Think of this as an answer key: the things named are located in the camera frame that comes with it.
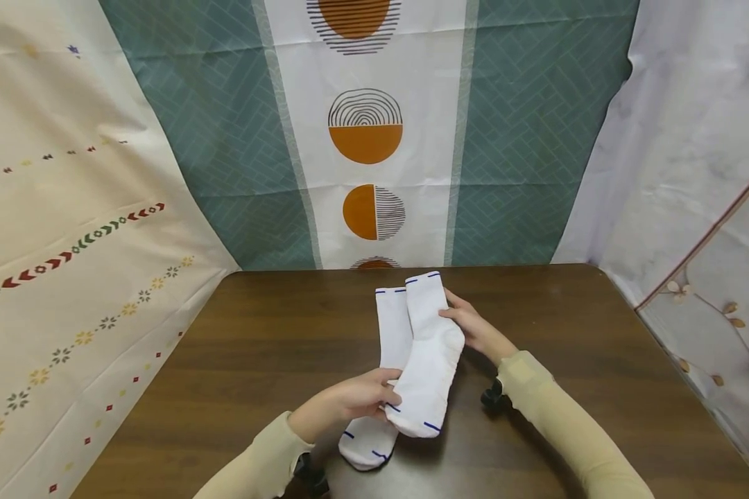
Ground person's right forearm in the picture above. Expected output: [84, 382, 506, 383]
[497, 351, 655, 499]

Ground person's left hand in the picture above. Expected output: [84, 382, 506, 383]
[287, 368, 404, 445]

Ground person's left forearm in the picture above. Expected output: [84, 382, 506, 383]
[193, 411, 317, 499]

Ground person's right hand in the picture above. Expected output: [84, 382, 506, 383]
[438, 289, 519, 367]

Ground white sock blue marks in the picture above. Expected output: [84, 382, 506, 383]
[338, 286, 415, 472]
[384, 271, 467, 439]

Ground black wrist band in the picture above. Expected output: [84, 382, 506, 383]
[293, 452, 331, 498]
[481, 378, 507, 412]

